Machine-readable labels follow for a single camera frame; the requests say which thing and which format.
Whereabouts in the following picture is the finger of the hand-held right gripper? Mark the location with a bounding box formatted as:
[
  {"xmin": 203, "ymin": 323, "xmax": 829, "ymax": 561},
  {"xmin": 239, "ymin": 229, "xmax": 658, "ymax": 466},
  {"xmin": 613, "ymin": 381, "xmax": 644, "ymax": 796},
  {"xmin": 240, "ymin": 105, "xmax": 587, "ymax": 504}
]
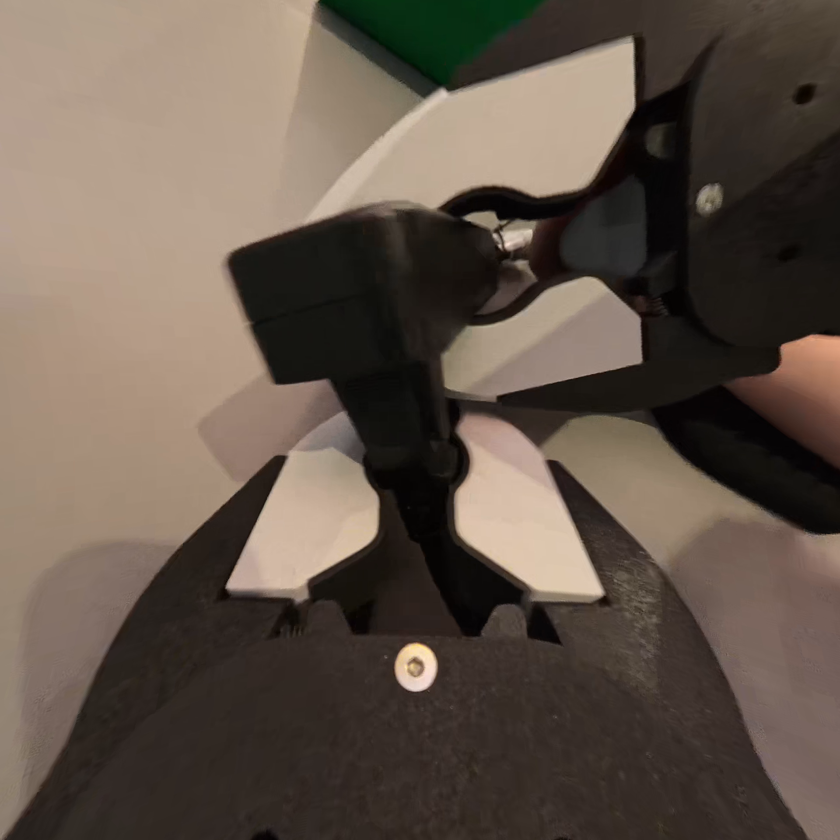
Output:
[
  {"xmin": 305, "ymin": 36, "xmax": 641, "ymax": 227},
  {"xmin": 438, "ymin": 274, "xmax": 648, "ymax": 401}
]

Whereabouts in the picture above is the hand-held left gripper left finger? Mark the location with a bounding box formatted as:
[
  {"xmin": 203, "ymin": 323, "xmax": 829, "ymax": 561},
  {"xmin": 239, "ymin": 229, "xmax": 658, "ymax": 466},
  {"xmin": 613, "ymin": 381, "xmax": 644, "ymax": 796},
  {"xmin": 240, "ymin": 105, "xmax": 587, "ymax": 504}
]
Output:
[{"xmin": 225, "ymin": 412, "xmax": 383, "ymax": 603}]

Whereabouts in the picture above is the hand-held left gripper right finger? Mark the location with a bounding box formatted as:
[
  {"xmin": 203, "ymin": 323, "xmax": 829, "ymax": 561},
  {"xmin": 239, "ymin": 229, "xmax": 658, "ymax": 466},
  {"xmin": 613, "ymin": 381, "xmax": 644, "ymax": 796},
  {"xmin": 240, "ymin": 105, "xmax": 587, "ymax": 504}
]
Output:
[{"xmin": 451, "ymin": 412, "xmax": 607, "ymax": 603}]

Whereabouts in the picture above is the black power plug cord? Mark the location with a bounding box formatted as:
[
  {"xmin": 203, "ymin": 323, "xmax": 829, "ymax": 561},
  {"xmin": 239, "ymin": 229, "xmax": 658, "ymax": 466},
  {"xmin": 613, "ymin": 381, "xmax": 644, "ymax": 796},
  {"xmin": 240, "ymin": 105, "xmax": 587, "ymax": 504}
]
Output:
[{"xmin": 335, "ymin": 361, "xmax": 500, "ymax": 637}]

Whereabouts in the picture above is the black power strip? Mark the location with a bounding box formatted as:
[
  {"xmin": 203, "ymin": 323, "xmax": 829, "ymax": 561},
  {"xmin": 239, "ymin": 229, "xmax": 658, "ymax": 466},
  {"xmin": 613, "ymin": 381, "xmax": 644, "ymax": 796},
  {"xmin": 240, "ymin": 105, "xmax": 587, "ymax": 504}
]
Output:
[{"xmin": 226, "ymin": 202, "xmax": 526, "ymax": 386}]

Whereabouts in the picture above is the green plastic bin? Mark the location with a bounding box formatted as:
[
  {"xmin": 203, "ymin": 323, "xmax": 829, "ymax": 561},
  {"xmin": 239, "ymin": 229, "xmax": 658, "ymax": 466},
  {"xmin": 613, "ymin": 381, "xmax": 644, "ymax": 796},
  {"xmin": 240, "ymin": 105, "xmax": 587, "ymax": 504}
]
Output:
[{"xmin": 319, "ymin": 0, "xmax": 546, "ymax": 86}]

